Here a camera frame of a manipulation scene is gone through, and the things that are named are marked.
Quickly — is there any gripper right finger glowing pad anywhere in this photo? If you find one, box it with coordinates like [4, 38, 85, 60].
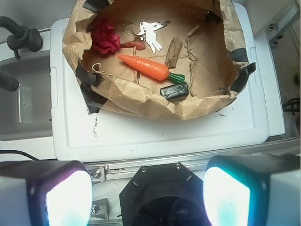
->
[203, 154, 301, 226]

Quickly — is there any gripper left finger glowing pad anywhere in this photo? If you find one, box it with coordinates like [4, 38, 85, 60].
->
[0, 161, 93, 226]

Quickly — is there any brown wood chip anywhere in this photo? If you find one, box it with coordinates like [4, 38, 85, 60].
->
[165, 37, 183, 69]

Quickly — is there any black tube end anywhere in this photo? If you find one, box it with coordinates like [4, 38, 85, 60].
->
[0, 73, 19, 92]

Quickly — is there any black rectangular block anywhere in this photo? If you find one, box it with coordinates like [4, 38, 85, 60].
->
[159, 82, 190, 102]

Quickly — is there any brown paper bag tray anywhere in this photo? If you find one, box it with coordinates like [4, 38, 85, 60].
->
[63, 0, 255, 121]

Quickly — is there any orange plastic toy carrot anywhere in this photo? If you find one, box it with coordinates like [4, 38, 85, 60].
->
[118, 54, 185, 84]

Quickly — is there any red crumpled paper ball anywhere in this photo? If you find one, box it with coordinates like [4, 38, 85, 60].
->
[91, 19, 120, 55]

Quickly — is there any orange-headed key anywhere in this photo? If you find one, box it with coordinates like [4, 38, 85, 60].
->
[120, 41, 146, 51]

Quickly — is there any silver keys bunch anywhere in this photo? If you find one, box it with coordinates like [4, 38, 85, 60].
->
[137, 20, 171, 54]

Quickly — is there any thin black cable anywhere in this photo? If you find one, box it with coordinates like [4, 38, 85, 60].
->
[0, 150, 43, 161]

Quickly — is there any metal corner bracket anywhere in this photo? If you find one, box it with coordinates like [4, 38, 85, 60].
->
[90, 198, 110, 220]

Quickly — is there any aluminium extrusion rail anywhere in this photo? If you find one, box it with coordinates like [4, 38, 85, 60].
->
[84, 154, 301, 182]

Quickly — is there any black octagonal mount plate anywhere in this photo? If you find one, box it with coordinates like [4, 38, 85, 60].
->
[119, 164, 210, 226]

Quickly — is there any metal key ring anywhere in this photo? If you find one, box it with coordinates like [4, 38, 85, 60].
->
[121, 22, 141, 36]

